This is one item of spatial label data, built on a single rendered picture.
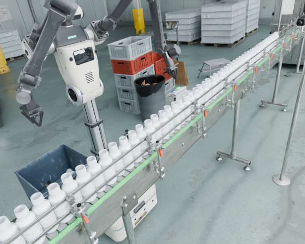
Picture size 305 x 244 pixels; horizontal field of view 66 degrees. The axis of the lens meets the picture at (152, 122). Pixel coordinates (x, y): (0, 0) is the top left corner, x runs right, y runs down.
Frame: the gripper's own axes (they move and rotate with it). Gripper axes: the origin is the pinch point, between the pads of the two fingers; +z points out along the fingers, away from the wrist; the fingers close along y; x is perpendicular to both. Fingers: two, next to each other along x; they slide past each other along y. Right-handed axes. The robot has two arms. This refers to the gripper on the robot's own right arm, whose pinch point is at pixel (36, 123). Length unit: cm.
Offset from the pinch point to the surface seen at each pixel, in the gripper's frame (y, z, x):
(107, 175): 44.5, 15.2, 5.3
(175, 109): 42, 8, 59
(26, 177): -13.5, 34.5, -11.4
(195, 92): 41, 6, 83
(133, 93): -137, 85, 194
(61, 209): 46, 14, -18
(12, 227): 44, 9, -32
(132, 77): -135, 58, 195
